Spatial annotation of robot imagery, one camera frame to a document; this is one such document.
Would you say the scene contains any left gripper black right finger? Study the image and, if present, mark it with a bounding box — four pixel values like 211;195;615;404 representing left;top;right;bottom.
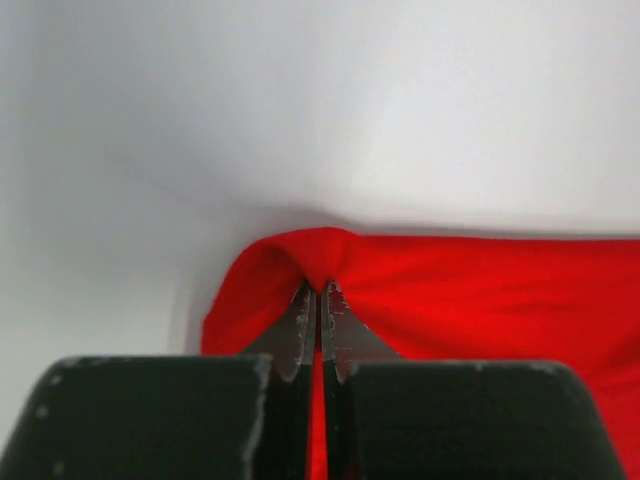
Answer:
320;283;625;479

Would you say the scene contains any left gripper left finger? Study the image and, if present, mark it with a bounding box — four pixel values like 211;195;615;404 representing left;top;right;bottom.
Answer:
1;284;316;479

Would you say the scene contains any red t shirt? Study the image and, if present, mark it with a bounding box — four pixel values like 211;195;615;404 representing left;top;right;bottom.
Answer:
200;227;639;479

